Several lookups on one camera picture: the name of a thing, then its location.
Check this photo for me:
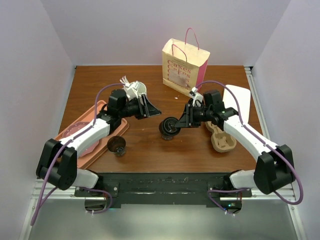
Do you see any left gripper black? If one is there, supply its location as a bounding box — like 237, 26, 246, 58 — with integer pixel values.
118, 93, 161, 120

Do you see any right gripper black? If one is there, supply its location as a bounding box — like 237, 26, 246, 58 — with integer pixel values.
175, 103, 213, 128

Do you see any dark translucent plastic cup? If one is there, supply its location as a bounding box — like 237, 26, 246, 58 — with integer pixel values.
106, 135, 126, 157

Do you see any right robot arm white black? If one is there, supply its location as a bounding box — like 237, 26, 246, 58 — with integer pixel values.
175, 85, 297, 197

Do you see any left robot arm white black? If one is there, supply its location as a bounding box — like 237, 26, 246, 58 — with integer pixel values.
36, 89, 161, 196

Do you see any white cylindrical holder cup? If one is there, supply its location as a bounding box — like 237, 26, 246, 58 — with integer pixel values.
138, 81, 147, 98

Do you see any brown pulp cup carrier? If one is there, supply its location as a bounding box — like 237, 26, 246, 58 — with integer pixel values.
205, 121, 237, 153

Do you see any salmon pink plastic tray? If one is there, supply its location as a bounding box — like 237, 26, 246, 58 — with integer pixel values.
55, 106, 129, 170

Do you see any white rectangular plate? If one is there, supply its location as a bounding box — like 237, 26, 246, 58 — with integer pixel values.
222, 84, 251, 124

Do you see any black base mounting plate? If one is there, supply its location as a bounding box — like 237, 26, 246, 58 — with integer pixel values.
74, 172, 251, 210

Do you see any pink dotted plate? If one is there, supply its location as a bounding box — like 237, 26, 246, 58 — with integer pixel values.
61, 121, 100, 158

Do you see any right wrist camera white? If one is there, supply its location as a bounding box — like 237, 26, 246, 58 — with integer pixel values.
188, 87, 204, 107

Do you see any paper bag with pink handles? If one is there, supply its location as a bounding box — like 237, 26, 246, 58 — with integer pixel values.
162, 38, 210, 96

